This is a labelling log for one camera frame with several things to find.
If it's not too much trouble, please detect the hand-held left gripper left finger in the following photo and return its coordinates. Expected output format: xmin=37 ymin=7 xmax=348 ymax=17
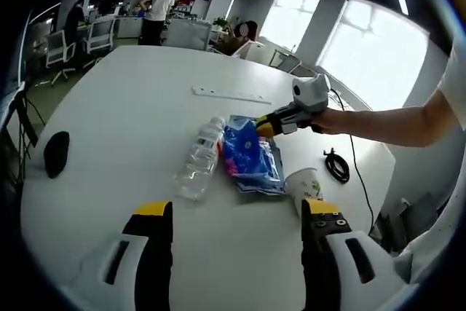
xmin=78 ymin=200 xmax=174 ymax=311

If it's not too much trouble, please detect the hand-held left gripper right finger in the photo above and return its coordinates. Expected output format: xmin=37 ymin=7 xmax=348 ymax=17
xmin=300 ymin=197 xmax=408 ymax=311

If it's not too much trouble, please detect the blue tissue pack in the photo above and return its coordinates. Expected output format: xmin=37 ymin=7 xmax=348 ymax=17
xmin=221 ymin=123 xmax=287 ymax=195

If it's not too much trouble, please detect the white printed paper cup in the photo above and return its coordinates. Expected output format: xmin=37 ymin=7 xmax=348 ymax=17
xmin=283 ymin=168 xmax=324 ymax=217

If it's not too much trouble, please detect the clear plastic water bottle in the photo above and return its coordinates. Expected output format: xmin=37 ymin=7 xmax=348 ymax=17
xmin=173 ymin=116 xmax=226 ymax=202

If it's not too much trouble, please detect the black cable coil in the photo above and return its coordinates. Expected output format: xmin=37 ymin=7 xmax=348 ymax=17
xmin=323 ymin=147 xmax=350 ymax=184

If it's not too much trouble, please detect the person's right hand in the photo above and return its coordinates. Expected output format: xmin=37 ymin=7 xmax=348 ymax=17
xmin=311 ymin=109 xmax=347 ymax=135

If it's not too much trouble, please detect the white power strip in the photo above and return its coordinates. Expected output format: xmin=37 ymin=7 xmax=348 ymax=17
xmin=191 ymin=85 xmax=272 ymax=105

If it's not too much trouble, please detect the bright window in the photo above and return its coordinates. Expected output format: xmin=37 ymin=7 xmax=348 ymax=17
xmin=315 ymin=0 xmax=429 ymax=111
xmin=260 ymin=0 xmax=323 ymax=50

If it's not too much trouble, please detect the white office chair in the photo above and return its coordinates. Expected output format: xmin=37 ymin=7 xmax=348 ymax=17
xmin=85 ymin=19 xmax=112 ymax=68
xmin=45 ymin=30 xmax=77 ymax=86
xmin=232 ymin=40 xmax=264 ymax=60

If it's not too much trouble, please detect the green potted plant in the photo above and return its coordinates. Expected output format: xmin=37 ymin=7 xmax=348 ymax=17
xmin=213 ymin=15 xmax=232 ymax=32

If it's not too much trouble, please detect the grey chair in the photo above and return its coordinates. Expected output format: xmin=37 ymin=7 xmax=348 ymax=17
xmin=167 ymin=17 xmax=213 ymax=52

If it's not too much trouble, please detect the black oval object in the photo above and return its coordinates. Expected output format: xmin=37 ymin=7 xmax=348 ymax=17
xmin=43 ymin=131 xmax=71 ymax=180

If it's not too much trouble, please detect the white table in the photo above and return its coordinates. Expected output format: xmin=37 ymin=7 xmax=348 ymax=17
xmin=20 ymin=44 xmax=396 ymax=311

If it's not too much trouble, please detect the person's white dotted shirt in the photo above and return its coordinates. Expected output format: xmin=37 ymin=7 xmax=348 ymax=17
xmin=395 ymin=43 xmax=466 ymax=286

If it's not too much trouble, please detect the right hand-held gripper cable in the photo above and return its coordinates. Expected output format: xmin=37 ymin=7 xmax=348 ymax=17
xmin=328 ymin=89 xmax=376 ymax=237

